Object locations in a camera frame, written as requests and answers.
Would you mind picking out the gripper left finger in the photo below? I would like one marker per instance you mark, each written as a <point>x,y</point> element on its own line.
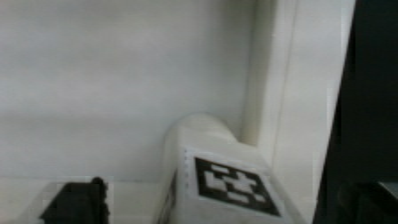
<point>78,205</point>

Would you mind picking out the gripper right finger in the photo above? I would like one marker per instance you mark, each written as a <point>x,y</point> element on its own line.
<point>366,204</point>

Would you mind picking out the white square tabletop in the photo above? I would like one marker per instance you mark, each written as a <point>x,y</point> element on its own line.
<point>114,65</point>

